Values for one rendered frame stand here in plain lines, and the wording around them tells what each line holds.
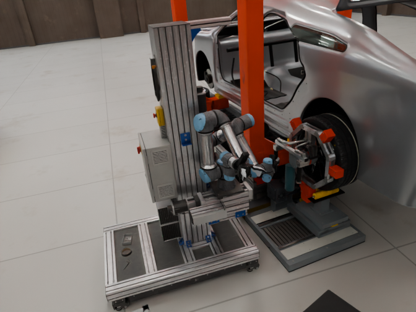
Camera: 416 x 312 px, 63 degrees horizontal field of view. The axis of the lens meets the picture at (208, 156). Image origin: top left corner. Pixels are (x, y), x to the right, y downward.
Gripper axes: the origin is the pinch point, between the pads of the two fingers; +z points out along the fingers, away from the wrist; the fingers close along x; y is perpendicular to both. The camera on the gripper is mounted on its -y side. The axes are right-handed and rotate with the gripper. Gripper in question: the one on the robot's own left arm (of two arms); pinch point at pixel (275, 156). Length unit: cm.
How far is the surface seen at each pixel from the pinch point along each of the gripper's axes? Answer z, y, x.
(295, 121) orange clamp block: 18.2, -27.5, 13.0
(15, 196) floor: -32, 83, -330
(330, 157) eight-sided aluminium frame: -15, -13, 46
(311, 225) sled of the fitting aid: -2, 67, 34
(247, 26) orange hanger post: 16, -108, -27
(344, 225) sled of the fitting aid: 11, 69, 63
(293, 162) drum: -7.8, -0.9, 16.4
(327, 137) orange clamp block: -13, -29, 42
